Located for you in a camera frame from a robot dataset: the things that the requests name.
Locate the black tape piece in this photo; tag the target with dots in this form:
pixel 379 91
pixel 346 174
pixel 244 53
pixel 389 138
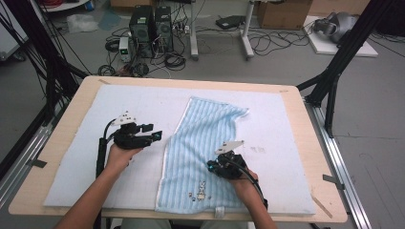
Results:
pixel 36 163
pixel 333 181

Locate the white floor board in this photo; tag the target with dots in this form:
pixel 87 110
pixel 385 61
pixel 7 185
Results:
pixel 324 46

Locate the white-legged desk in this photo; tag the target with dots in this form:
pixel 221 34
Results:
pixel 194 31

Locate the white power supply box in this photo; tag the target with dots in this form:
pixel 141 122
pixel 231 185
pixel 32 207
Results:
pixel 124 49

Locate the open cardboard box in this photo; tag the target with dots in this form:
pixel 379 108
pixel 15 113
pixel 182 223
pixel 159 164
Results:
pixel 283 14

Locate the black computer tower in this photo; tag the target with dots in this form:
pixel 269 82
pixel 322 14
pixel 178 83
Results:
pixel 141 28
pixel 164 28

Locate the flat black device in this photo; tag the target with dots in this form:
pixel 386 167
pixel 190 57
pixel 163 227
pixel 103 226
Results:
pixel 230 22

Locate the white foam mat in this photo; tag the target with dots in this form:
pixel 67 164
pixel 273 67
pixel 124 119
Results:
pixel 133 101

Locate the light blue striped towel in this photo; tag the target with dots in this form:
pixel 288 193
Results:
pixel 191 143

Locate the aluminium rail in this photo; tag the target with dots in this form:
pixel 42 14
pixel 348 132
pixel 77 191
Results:
pixel 344 165
pixel 19 171

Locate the person's left hand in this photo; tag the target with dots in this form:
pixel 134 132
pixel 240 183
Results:
pixel 119 159

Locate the light wooden table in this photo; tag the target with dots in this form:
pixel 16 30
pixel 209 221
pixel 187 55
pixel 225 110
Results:
pixel 67 127

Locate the grey headset device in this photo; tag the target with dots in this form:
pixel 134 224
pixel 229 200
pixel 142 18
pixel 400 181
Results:
pixel 340 25

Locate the person's right hand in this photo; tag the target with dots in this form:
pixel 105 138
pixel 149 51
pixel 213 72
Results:
pixel 246 189

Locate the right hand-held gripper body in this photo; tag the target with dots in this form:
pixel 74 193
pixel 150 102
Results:
pixel 230 167

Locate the clear plastic bag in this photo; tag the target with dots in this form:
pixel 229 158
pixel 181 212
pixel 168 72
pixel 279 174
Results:
pixel 82 23

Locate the thin wooden stick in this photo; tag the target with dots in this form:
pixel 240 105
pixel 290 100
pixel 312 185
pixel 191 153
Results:
pixel 322 206

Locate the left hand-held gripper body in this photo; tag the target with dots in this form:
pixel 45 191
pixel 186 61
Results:
pixel 129 138

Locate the black frame post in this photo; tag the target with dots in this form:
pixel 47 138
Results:
pixel 347 54

